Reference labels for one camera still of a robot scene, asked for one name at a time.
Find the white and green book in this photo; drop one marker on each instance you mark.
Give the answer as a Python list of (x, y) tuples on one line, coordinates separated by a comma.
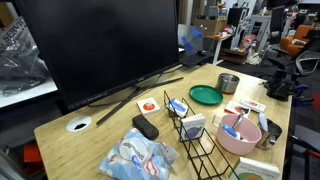
[(253, 170)]

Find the white book with blue stripe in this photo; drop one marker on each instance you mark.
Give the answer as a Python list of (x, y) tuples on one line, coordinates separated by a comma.
[(176, 106)]

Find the white red abc book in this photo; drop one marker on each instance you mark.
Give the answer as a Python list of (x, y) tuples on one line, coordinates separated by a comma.
[(235, 108)]

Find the small white orange book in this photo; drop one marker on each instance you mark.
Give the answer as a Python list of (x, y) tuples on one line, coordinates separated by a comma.
[(253, 105)]

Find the white card with orange circle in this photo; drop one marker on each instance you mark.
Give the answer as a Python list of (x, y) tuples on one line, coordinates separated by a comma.
[(148, 106)]

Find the black monitor stand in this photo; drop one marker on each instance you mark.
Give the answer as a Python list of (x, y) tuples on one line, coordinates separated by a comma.
[(126, 100)]

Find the black glasses case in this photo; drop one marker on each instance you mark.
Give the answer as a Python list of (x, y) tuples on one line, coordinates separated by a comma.
[(145, 126)]

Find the green round plate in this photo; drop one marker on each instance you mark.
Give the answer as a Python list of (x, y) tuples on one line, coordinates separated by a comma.
[(206, 95)]

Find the clear panel with blue tape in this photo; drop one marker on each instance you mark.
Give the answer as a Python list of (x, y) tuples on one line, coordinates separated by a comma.
[(193, 38)]

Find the stainless steel bowl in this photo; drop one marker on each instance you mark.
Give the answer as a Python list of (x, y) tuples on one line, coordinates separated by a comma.
[(227, 85)]

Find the blue white plastic bag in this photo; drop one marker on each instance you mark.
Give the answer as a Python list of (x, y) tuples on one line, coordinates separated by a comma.
[(136, 156)]

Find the large black computer monitor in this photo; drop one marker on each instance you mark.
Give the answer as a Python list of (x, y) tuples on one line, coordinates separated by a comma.
[(100, 43)]

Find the blue white plastic spoon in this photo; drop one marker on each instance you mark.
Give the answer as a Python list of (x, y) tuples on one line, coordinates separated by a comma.
[(229, 130), (262, 120)]

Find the brown cardboard box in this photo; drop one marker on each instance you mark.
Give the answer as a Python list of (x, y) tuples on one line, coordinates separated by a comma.
[(210, 26)]

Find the metal spoon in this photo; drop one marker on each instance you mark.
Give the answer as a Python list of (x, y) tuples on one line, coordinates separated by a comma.
[(237, 121)]

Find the steel measuring cup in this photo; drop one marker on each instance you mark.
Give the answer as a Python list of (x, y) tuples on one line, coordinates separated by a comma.
[(271, 131)]

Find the orange sofa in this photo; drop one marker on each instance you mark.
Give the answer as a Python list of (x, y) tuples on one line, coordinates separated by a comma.
[(293, 45)]

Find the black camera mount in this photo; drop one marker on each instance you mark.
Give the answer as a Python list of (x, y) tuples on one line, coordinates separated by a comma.
[(278, 86)]

